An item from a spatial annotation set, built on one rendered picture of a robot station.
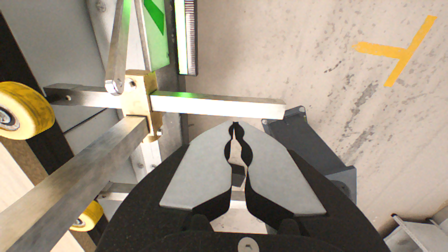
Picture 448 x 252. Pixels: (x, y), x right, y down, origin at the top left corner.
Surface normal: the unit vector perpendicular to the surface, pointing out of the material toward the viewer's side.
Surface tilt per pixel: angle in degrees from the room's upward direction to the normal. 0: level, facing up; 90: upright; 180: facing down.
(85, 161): 90
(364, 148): 0
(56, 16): 90
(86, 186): 90
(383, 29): 0
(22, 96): 90
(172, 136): 0
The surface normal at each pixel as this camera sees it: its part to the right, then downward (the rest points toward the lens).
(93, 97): -0.03, 0.49
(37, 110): 0.99, -0.11
